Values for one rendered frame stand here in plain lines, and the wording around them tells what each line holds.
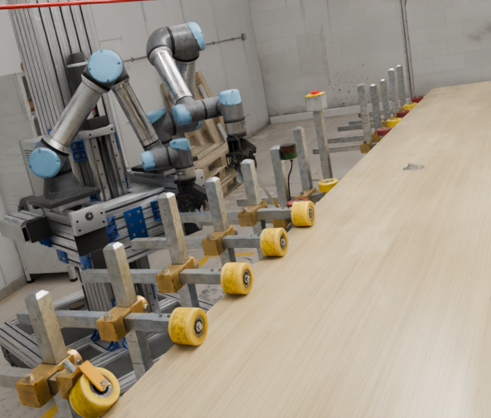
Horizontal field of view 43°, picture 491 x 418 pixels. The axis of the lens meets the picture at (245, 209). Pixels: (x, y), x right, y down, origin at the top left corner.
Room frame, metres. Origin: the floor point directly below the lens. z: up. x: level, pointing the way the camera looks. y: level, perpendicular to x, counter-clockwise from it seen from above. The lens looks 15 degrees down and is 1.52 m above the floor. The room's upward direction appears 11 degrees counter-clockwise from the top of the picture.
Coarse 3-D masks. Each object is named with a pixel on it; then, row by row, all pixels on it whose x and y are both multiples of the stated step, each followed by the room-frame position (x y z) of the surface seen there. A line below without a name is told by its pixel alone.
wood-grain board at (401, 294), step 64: (448, 128) 3.00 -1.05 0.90; (384, 192) 2.10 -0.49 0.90; (448, 192) 1.96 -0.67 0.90; (320, 256) 1.61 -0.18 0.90; (384, 256) 1.52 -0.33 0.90; (448, 256) 1.44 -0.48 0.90; (256, 320) 1.29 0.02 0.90; (320, 320) 1.23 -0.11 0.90; (384, 320) 1.18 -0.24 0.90; (448, 320) 1.13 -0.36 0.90; (192, 384) 1.07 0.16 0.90; (256, 384) 1.03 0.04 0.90; (320, 384) 0.99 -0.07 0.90; (384, 384) 0.95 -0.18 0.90; (448, 384) 0.91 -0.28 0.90
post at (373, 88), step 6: (372, 84) 3.58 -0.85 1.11; (372, 90) 3.56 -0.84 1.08; (372, 96) 3.56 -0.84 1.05; (372, 102) 3.57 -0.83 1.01; (378, 102) 3.57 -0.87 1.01; (372, 108) 3.57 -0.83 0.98; (378, 108) 3.56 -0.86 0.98; (378, 114) 3.55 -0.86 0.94; (378, 120) 3.56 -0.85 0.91; (378, 126) 3.56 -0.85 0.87
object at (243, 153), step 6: (228, 138) 2.19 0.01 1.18; (234, 138) 2.18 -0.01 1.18; (240, 138) 2.22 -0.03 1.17; (228, 144) 2.19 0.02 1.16; (234, 144) 2.20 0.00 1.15; (240, 144) 2.20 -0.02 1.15; (234, 150) 2.19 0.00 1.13; (240, 150) 2.19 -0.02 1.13; (246, 150) 2.20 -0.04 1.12; (252, 150) 2.24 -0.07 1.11; (228, 156) 2.21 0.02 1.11; (234, 156) 2.19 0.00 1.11; (240, 156) 2.18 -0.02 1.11; (246, 156) 2.20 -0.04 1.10; (234, 162) 2.20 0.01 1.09; (240, 162) 2.18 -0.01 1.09
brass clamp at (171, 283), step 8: (184, 264) 1.56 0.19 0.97; (192, 264) 1.59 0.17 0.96; (160, 272) 1.53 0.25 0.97; (176, 272) 1.52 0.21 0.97; (160, 280) 1.51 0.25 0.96; (168, 280) 1.50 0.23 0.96; (176, 280) 1.51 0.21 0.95; (160, 288) 1.51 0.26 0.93; (168, 288) 1.50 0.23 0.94; (176, 288) 1.50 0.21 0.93
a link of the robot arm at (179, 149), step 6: (174, 144) 2.36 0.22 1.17; (180, 144) 2.36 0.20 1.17; (186, 144) 2.37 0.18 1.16; (168, 150) 2.36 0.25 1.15; (174, 150) 2.36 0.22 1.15; (180, 150) 2.35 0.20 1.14; (186, 150) 2.36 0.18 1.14; (174, 156) 2.35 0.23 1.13; (180, 156) 2.35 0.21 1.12; (186, 156) 2.36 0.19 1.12; (174, 162) 2.36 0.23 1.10; (180, 162) 2.36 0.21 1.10; (186, 162) 2.36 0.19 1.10; (192, 162) 2.38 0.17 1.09; (180, 168) 2.36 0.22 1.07
